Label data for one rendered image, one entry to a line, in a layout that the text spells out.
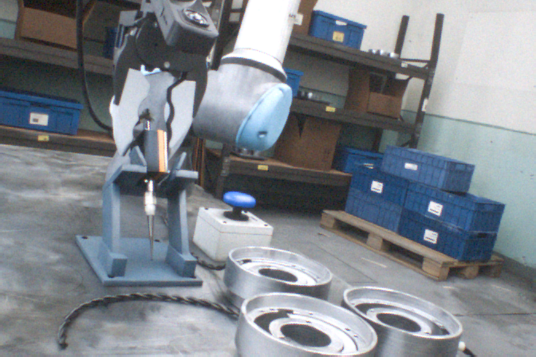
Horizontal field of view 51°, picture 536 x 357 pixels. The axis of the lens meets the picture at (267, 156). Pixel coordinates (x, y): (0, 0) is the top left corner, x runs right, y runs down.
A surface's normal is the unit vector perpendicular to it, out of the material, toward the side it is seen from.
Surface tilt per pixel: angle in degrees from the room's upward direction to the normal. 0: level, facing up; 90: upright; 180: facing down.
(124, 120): 90
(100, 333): 0
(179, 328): 0
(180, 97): 90
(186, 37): 118
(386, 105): 87
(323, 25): 90
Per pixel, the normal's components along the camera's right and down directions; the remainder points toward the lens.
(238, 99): -0.17, -0.23
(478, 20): -0.86, -0.12
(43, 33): 0.47, 0.07
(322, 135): 0.45, 0.31
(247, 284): -0.54, -0.02
